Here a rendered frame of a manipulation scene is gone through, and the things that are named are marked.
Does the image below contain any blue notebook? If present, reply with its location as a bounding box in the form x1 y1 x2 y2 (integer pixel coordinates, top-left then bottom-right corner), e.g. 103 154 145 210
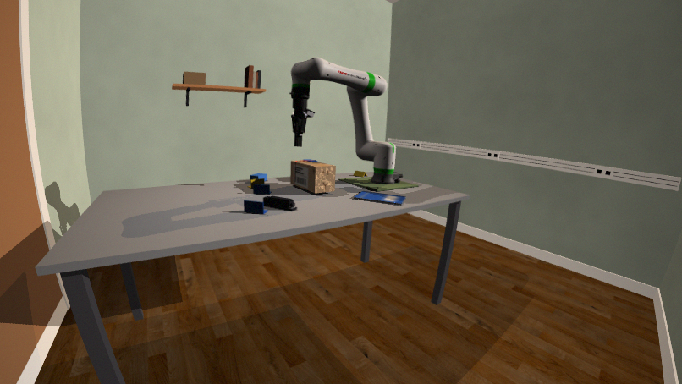
354 191 406 206

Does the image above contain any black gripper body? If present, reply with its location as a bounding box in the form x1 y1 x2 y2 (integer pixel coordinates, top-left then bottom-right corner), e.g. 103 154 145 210
293 98 307 119

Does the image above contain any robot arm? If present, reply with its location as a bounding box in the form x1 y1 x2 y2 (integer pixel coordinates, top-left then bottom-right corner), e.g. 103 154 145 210
289 58 403 184

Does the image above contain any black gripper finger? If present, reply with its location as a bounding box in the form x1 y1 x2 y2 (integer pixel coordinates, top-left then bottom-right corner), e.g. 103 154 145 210
291 112 298 146
296 111 308 147

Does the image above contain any tan cardboard box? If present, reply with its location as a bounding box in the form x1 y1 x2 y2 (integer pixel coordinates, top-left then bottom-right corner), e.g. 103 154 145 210
290 161 336 194

